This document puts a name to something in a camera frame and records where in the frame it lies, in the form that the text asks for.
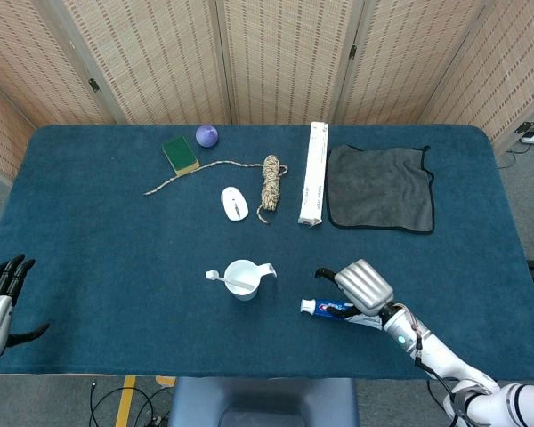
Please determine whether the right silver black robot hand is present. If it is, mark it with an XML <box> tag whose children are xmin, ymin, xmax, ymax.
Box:
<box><xmin>314</xmin><ymin>259</ymin><xmax>395</xmax><ymax>319</ymax></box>

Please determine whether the blue white toothpaste tube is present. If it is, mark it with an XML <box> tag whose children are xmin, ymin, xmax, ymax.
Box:
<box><xmin>299</xmin><ymin>298</ymin><xmax>384</xmax><ymax>331</ymax></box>

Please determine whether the white plastic cup with handle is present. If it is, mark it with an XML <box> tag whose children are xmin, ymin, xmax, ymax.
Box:
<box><xmin>223</xmin><ymin>260</ymin><xmax>278</xmax><ymax>302</ymax></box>

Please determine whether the white toothbrush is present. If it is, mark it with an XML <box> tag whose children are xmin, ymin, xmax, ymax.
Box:
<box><xmin>205</xmin><ymin>270</ymin><xmax>257</xmax><ymax>290</ymax></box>

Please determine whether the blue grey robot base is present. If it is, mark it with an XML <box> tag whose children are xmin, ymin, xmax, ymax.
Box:
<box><xmin>167</xmin><ymin>376</ymin><xmax>360</xmax><ymax>427</ymax></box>

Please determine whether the grey cloth with black trim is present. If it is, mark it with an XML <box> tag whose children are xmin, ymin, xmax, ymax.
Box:
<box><xmin>325</xmin><ymin>143</ymin><xmax>436</xmax><ymax>235</ymax></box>

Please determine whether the long white cardboard box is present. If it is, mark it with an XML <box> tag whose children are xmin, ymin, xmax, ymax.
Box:
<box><xmin>297</xmin><ymin>121</ymin><xmax>330</xmax><ymax>228</ymax></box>

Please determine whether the blue tablecloth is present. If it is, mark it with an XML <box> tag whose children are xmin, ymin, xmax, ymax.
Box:
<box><xmin>0</xmin><ymin>124</ymin><xmax>534</xmax><ymax>383</ymax></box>

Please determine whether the white computer mouse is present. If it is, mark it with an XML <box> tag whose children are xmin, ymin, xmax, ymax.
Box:
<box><xmin>220</xmin><ymin>186</ymin><xmax>250</xmax><ymax>222</ymax></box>

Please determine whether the purple ball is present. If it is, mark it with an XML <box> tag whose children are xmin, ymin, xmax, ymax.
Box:
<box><xmin>195</xmin><ymin>125</ymin><xmax>220</xmax><ymax>149</ymax></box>

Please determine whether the green yellow sponge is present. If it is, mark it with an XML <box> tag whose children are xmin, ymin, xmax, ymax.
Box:
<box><xmin>162</xmin><ymin>136</ymin><xmax>201</xmax><ymax>176</ymax></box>

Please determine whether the bamboo folding screen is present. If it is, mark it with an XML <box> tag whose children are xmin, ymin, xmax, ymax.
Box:
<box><xmin>0</xmin><ymin>0</ymin><xmax>534</xmax><ymax>181</ymax></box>

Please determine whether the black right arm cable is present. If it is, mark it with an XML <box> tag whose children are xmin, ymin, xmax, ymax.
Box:
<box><xmin>413</xmin><ymin>333</ymin><xmax>466</xmax><ymax>427</ymax></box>

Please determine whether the black floor cable tangle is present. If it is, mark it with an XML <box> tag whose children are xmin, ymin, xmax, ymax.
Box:
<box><xmin>88</xmin><ymin>380</ymin><xmax>170</xmax><ymax>427</ymax></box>

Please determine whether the beige braided rope bundle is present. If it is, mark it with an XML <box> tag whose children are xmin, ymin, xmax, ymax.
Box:
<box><xmin>142</xmin><ymin>154</ymin><xmax>289</xmax><ymax>225</ymax></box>

